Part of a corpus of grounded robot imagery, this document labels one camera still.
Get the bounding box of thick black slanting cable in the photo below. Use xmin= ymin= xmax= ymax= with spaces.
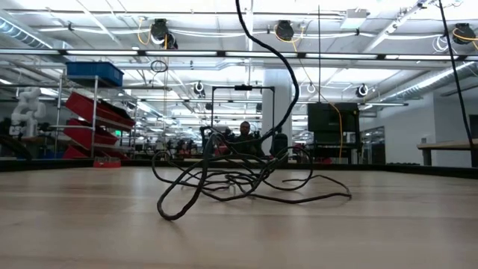
xmin=437 ymin=0 xmax=478 ymax=168

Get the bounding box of long ceiling light bar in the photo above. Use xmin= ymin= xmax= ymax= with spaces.
xmin=0 ymin=49 xmax=478 ymax=61

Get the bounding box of black aluminium table frame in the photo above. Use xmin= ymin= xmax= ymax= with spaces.
xmin=0 ymin=158 xmax=478 ymax=179

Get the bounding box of blue storage bin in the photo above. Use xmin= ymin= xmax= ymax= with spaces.
xmin=66 ymin=61 xmax=125 ymax=87

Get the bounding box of metal shelf rack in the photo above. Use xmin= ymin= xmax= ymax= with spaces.
xmin=52 ymin=74 xmax=137 ymax=161

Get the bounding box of black gantry frame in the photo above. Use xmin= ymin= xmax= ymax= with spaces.
xmin=211 ymin=84 xmax=276 ymax=150

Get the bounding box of wooden bench table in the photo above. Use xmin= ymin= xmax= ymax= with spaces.
xmin=416 ymin=138 xmax=478 ymax=167

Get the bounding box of black ceiling cable reel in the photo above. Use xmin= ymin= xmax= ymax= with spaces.
xmin=275 ymin=20 xmax=295 ymax=42
xmin=452 ymin=22 xmax=477 ymax=46
xmin=150 ymin=18 xmax=179 ymax=50

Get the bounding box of yellow hanging cable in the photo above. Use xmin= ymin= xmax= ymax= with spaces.
xmin=273 ymin=22 xmax=344 ymax=160

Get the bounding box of red tilted shelf bin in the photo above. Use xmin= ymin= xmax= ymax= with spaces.
xmin=62 ymin=145 xmax=93 ymax=161
xmin=62 ymin=118 xmax=120 ymax=150
xmin=63 ymin=91 xmax=136 ymax=130

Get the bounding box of thin black braided cord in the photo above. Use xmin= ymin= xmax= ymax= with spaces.
xmin=151 ymin=0 xmax=353 ymax=221

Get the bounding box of person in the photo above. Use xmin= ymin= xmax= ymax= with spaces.
xmin=235 ymin=120 xmax=266 ymax=157

